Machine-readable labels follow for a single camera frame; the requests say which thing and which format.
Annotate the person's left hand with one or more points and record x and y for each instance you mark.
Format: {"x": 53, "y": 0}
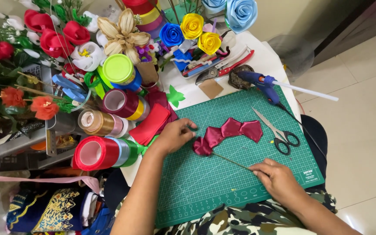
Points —
{"x": 171, "y": 137}

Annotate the person's right hand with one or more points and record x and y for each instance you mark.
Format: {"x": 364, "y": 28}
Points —
{"x": 279, "y": 182}

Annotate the person's right fingers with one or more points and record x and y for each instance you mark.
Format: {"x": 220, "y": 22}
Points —
{"x": 259, "y": 173}

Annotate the person's left fingers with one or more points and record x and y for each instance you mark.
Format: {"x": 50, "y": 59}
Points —
{"x": 186, "y": 124}

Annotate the thin wooden stem stick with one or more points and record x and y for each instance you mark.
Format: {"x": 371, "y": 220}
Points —
{"x": 230, "y": 160}

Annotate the green paper leaf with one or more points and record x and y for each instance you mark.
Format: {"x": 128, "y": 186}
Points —
{"x": 175, "y": 96}

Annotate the green cutting mat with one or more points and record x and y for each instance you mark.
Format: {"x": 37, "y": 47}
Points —
{"x": 227, "y": 182}

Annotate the heap of maroon ribbon pieces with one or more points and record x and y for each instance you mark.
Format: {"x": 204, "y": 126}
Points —
{"x": 162, "y": 99}

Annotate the stack of red ribbon pieces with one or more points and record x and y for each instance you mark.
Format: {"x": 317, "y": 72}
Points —
{"x": 150, "y": 125}

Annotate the brown cardboard piece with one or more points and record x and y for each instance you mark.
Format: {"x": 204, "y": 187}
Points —
{"x": 210, "y": 88}

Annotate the maroon satin ribbon petals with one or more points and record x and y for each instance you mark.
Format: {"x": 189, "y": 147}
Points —
{"x": 230, "y": 129}

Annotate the yellow ribbon roll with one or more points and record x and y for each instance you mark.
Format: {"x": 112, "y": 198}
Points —
{"x": 139, "y": 111}

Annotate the person's camouflage garment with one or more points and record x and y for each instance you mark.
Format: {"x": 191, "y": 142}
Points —
{"x": 240, "y": 218}

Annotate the tray of craft tools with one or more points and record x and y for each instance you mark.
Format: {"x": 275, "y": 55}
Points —
{"x": 201, "y": 65}

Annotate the green ribbon roll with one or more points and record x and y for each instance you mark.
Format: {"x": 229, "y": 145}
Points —
{"x": 132, "y": 152}

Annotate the dark brown round pad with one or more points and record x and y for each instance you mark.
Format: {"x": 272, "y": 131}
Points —
{"x": 237, "y": 81}

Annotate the pink ribbon roll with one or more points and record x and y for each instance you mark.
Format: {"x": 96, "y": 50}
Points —
{"x": 118, "y": 125}

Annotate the light blue ribbon roll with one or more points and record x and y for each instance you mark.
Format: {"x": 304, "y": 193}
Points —
{"x": 122, "y": 151}

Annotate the maroon ribbon roll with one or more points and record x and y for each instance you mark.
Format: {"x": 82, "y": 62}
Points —
{"x": 119, "y": 102}

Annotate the yellow ribbon rose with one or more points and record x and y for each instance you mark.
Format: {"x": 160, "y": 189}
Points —
{"x": 192, "y": 26}
{"x": 209, "y": 43}

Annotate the jar with green lid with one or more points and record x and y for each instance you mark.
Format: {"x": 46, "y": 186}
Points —
{"x": 119, "y": 70}

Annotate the blue hot glue gun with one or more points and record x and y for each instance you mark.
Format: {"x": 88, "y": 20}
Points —
{"x": 263, "y": 83}

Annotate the gold brown ribbon roll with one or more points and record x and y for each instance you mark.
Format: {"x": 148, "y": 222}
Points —
{"x": 95, "y": 121}

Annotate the white translucent glue stick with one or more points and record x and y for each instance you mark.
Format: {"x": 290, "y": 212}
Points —
{"x": 305, "y": 90}

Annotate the red ribbon roll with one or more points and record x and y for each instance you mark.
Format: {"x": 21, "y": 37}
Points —
{"x": 91, "y": 153}

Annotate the beige dried leaf flower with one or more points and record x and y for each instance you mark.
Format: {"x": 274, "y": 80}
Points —
{"x": 122, "y": 36}

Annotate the stack of coloured ribbon rolls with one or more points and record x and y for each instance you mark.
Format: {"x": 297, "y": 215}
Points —
{"x": 145, "y": 14}

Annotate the white fabric flower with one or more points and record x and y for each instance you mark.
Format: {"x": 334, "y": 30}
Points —
{"x": 86, "y": 56}

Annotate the small light blue ribbon rose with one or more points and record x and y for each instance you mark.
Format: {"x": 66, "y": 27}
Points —
{"x": 214, "y": 5}

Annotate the large light blue ribbon rose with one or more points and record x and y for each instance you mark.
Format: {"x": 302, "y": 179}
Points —
{"x": 241, "y": 14}

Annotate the grey floor fan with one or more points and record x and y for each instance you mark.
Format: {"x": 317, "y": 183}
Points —
{"x": 292, "y": 54}

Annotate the metal ruler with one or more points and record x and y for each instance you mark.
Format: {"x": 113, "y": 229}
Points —
{"x": 51, "y": 143}

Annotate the orange fabric flower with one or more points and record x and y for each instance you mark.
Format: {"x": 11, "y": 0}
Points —
{"x": 44, "y": 107}
{"x": 12, "y": 97}

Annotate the loose pink ribbon strip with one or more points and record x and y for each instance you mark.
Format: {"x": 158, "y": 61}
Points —
{"x": 44, "y": 179}

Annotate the blue and gold batik cloth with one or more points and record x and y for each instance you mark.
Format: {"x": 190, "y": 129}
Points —
{"x": 51, "y": 210}

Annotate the grey metal rack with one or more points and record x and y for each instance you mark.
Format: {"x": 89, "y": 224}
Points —
{"x": 18, "y": 147}

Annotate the dark wooden cabinet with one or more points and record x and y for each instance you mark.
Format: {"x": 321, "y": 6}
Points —
{"x": 354, "y": 26}

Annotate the bunch of white bud stems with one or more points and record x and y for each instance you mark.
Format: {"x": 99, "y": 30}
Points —
{"x": 2, "y": 22}

